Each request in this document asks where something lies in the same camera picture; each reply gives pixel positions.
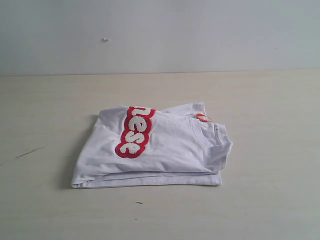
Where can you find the white t-shirt red print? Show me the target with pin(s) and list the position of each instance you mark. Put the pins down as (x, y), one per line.
(140, 146)

